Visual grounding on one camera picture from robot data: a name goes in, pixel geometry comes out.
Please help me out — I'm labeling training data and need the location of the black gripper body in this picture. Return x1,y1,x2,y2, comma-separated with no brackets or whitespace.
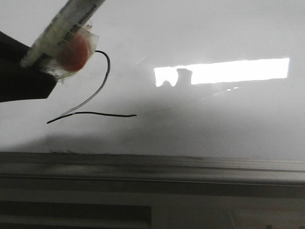
0,32,57,102

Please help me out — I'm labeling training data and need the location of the red magnet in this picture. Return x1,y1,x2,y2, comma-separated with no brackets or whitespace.
38,20,99,82

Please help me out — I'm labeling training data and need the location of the white whiteboard marker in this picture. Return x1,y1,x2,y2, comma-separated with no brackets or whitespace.
20,0,104,67

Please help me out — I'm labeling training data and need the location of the dark panel below whiteboard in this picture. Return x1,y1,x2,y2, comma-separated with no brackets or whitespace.
0,201,152,229

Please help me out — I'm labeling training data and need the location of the white whiteboard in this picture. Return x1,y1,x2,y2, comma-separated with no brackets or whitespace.
0,0,305,160

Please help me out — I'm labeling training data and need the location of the grey aluminium whiteboard frame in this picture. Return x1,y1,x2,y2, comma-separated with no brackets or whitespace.
0,152,305,199

